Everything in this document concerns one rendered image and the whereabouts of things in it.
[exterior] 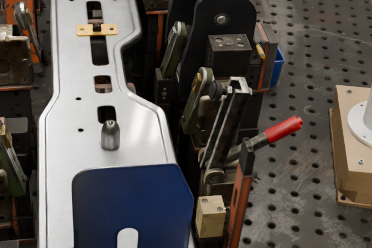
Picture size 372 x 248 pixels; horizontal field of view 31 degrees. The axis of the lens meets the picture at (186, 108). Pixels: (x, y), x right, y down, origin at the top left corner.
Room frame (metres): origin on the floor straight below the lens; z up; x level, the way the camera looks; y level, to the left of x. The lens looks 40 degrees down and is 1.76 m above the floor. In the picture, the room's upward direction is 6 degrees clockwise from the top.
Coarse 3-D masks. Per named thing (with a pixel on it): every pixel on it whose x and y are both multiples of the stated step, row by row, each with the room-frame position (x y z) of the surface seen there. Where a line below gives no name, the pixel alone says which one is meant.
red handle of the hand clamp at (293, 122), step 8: (288, 120) 0.74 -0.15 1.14; (296, 120) 0.74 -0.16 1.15; (272, 128) 0.73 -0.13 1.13; (280, 128) 0.73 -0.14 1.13; (288, 128) 0.73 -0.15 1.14; (296, 128) 0.73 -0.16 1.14; (256, 136) 0.73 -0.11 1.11; (264, 136) 0.73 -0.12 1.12; (272, 136) 0.73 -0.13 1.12; (280, 136) 0.73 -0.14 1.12; (240, 144) 0.73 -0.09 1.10; (256, 144) 0.72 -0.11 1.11; (264, 144) 0.72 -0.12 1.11; (232, 152) 0.72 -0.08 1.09; (208, 160) 0.72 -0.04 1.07; (232, 160) 0.71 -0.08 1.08
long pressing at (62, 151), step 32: (64, 0) 1.24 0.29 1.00; (96, 0) 1.26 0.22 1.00; (128, 0) 1.27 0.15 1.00; (64, 32) 1.12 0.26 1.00; (128, 32) 1.14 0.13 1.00; (64, 64) 1.01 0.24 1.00; (64, 96) 0.91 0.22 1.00; (96, 96) 0.92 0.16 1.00; (128, 96) 0.93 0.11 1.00; (64, 128) 0.83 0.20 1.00; (96, 128) 0.84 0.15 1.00; (128, 128) 0.85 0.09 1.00; (160, 128) 0.85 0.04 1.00; (64, 160) 0.76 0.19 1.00; (96, 160) 0.76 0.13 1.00; (128, 160) 0.77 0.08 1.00; (160, 160) 0.78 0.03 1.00; (64, 192) 0.69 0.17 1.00; (64, 224) 0.63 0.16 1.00
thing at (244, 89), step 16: (240, 80) 0.73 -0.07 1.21; (224, 96) 0.72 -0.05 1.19; (240, 96) 0.70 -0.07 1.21; (256, 96) 0.72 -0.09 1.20; (224, 112) 0.73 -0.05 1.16; (240, 112) 0.70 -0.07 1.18; (224, 128) 0.70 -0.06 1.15; (208, 144) 0.72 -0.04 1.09; (224, 144) 0.70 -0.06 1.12; (224, 160) 0.70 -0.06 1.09
